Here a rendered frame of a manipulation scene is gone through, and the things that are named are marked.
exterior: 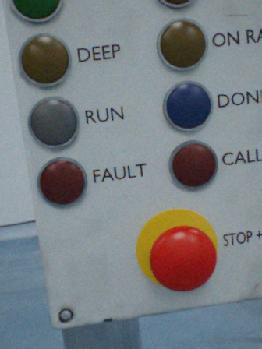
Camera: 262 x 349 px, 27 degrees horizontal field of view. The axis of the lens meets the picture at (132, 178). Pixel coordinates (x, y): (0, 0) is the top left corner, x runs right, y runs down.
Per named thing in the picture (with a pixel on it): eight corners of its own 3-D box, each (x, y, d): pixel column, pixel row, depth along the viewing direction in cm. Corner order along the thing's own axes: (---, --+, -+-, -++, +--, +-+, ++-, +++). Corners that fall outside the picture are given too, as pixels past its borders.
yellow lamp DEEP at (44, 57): (72, 81, 31) (65, 32, 30) (23, 87, 30) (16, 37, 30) (72, 81, 31) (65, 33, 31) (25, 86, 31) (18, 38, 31)
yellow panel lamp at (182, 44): (210, 65, 31) (206, 16, 31) (163, 71, 31) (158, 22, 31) (207, 65, 32) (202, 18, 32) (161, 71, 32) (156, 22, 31)
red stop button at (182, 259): (222, 290, 32) (217, 226, 31) (155, 301, 31) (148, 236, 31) (204, 264, 36) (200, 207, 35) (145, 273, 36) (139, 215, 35)
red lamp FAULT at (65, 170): (88, 203, 32) (82, 157, 32) (42, 209, 32) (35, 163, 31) (88, 200, 33) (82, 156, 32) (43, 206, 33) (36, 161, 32)
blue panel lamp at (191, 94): (214, 127, 32) (210, 80, 32) (169, 132, 32) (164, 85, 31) (211, 125, 33) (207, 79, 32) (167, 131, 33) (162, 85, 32)
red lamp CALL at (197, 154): (219, 185, 33) (216, 141, 32) (175, 192, 33) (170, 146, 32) (216, 183, 34) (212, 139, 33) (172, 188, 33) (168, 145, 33)
